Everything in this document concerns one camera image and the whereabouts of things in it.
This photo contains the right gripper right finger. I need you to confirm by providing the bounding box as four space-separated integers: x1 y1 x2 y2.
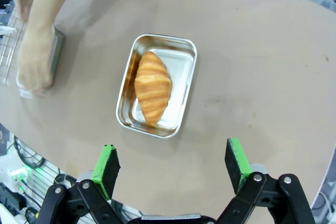
216 137 316 224

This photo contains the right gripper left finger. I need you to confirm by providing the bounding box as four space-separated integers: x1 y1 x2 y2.
38 144 124 224

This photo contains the golden croissant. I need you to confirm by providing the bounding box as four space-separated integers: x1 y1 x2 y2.
134 50 173 124

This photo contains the rectangular steel container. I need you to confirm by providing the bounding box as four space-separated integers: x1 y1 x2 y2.
115 34 198 139
49 25 66 89

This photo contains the person's left forearm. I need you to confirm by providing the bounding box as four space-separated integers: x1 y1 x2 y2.
25 0 81 41

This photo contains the person's left hand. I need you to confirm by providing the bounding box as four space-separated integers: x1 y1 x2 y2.
16 28 55 95

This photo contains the black cable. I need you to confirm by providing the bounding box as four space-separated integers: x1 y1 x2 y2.
12 136 47 170

